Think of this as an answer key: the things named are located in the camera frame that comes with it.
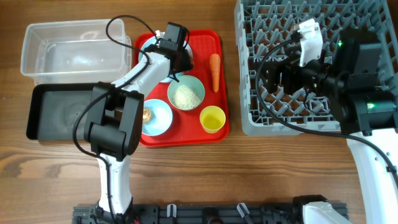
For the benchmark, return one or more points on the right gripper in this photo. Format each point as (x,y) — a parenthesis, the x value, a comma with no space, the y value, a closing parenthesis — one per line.
(278,78)

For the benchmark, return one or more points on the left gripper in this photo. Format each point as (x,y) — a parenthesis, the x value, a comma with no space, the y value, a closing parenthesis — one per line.
(186,63)

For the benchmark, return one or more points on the green bowl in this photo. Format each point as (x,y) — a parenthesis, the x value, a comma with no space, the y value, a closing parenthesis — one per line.
(191,81)

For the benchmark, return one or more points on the white rice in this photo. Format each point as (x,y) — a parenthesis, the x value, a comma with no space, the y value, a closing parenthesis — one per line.
(185,98)

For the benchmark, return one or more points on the yellow plastic cup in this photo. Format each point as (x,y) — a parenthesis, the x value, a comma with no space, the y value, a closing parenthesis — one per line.
(212,119)

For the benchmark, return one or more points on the brown food scrap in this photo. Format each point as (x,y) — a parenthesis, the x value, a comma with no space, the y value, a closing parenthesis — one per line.
(147,115)

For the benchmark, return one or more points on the small light blue bowl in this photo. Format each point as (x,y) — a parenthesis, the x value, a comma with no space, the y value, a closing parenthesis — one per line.
(160,120)

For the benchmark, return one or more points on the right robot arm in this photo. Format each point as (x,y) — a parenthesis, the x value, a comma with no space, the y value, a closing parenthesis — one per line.
(367,114)

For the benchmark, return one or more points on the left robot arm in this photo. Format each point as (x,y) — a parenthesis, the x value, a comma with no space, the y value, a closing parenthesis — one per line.
(114,120)

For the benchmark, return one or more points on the grey dishwasher rack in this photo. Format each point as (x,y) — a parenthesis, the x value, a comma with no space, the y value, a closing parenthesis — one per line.
(261,25)

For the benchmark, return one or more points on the orange carrot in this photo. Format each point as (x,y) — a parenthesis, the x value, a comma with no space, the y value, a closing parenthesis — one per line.
(215,67)

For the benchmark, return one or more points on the red serving tray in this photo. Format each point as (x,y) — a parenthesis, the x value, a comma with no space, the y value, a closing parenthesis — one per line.
(186,127)

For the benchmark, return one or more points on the clear plastic bin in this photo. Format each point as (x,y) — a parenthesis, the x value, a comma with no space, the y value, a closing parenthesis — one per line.
(87,51)

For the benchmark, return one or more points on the black plastic tray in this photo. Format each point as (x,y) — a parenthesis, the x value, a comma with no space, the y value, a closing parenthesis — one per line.
(55,108)

